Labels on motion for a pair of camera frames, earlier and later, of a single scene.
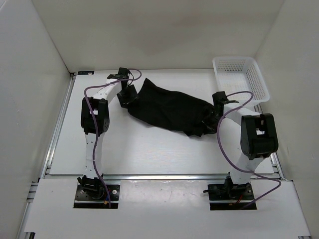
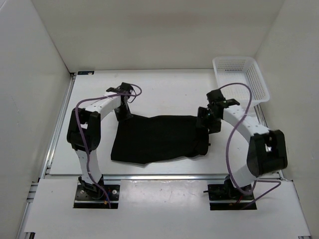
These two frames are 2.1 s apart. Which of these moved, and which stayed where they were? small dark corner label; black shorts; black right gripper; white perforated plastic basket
Moved: black shorts
Stayed: small dark corner label; white perforated plastic basket; black right gripper
